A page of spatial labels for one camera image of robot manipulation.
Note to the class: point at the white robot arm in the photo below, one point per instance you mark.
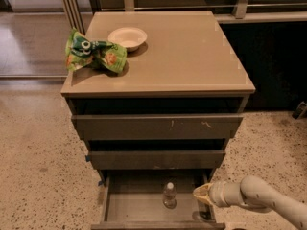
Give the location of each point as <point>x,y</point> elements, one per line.
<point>254,194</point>

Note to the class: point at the green chip bag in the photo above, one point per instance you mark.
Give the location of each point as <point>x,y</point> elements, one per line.
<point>81,52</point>

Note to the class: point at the grey open bottom drawer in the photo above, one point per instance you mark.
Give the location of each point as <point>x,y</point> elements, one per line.
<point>133,201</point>

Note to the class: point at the grey top drawer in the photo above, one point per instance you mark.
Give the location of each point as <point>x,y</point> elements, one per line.
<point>156,127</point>

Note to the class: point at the grey drawer cabinet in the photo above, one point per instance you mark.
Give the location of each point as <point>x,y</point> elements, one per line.
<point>186,66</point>

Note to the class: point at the clear plastic water bottle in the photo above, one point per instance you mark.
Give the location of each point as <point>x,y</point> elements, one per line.
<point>169,196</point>

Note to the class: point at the white paper bowl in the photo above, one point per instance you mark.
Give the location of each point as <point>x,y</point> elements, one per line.
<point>129,37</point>

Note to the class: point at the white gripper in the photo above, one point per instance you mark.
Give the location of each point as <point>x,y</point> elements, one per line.
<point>217,193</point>

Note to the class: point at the grey middle drawer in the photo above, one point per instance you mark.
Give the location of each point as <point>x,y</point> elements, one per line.
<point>156,160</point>

